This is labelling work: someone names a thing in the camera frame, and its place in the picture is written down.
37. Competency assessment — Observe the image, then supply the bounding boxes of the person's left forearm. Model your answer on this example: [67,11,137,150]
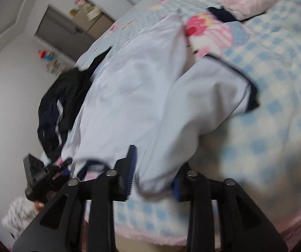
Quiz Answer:
[1,197,39,240]

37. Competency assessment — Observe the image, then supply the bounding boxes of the beige cabinet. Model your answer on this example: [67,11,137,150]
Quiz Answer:
[70,5,115,40]

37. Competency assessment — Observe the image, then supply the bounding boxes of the white shirt with navy trim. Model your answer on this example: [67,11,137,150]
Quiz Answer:
[57,16,259,202]

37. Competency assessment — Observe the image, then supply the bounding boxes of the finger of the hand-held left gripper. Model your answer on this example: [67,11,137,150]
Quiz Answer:
[46,158,73,172]
[48,170,72,189]

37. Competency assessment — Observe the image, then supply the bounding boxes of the grey door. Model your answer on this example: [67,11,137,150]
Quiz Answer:
[35,7,96,61]

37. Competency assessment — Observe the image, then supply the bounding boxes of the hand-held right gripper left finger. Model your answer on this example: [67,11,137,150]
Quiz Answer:
[13,144,138,252]

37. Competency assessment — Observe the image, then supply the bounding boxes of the folded navy garment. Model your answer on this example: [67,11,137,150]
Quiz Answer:
[208,5,238,23]

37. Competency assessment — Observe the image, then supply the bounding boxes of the white handbag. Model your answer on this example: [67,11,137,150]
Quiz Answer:
[87,7,102,19]

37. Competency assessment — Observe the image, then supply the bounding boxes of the red and blue plush toy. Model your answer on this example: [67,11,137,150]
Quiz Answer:
[38,49,55,61]

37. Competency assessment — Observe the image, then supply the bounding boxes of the white shelf rack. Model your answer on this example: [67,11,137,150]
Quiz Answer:
[46,58,69,75]

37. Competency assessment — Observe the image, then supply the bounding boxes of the pile of black clothes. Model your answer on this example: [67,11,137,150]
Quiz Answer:
[37,46,113,160]

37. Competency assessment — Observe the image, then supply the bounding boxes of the checkered cartoon print blanket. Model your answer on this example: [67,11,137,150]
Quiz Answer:
[74,0,301,244]

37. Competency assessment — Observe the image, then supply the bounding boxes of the folded pink printed garment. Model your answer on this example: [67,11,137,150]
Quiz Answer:
[222,0,292,21]

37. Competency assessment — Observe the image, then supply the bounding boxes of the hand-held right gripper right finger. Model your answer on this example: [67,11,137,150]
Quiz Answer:
[173,163,288,252]

